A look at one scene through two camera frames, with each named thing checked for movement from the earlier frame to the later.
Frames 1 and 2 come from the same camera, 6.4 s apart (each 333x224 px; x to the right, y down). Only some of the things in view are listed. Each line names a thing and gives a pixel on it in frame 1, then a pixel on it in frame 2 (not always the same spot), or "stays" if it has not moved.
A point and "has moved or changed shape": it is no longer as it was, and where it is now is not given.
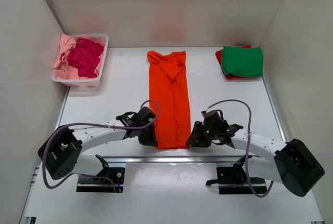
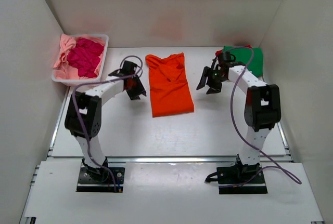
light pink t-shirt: (64, 70) stays
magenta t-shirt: (85, 57) stays
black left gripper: (150, 140) -> (134, 95)
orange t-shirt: (168, 90) has moved or changed shape
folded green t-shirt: (246, 62) stays
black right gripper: (196, 140) -> (213, 88)
